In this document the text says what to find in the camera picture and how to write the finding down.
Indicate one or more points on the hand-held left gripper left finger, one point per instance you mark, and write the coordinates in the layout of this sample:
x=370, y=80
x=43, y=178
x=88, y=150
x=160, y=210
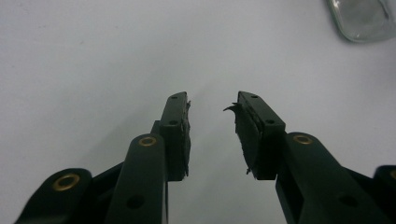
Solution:
x=174, y=140

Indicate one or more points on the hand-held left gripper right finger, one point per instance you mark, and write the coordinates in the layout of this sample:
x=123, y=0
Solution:
x=264, y=146

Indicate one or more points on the clear glass container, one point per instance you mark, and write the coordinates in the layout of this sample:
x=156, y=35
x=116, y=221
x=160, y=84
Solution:
x=362, y=18

